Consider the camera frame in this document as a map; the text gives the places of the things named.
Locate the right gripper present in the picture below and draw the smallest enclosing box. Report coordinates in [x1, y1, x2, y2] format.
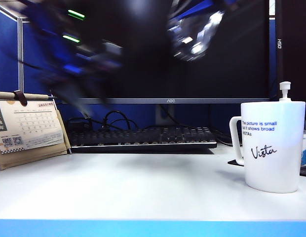
[167, 0, 232, 20]

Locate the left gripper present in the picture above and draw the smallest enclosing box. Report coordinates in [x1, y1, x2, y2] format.
[44, 40, 124, 119]

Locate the white ceramic mug Vista print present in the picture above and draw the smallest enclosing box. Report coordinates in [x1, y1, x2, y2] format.
[229, 101, 306, 194]

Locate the small black adapter box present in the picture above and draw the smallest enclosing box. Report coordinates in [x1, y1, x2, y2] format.
[68, 118, 91, 132]

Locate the beige desk calendar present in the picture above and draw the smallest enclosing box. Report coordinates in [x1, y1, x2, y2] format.
[0, 90, 72, 171]

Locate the black keyboard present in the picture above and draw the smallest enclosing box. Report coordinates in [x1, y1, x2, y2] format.
[69, 126, 218, 151]

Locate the black AOC monitor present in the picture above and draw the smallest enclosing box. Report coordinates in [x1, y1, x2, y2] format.
[60, 0, 270, 105]

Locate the grey monitor stand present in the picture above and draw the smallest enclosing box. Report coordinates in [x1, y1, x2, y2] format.
[155, 103, 175, 126]

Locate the black HSD monitor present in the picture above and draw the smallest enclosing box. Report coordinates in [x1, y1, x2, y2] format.
[275, 0, 306, 104]

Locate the clear hand sanitizer pump bottle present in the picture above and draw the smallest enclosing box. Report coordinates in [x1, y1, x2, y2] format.
[278, 81, 306, 168]

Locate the looped black cable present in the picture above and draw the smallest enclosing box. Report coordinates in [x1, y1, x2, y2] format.
[103, 110, 139, 131]

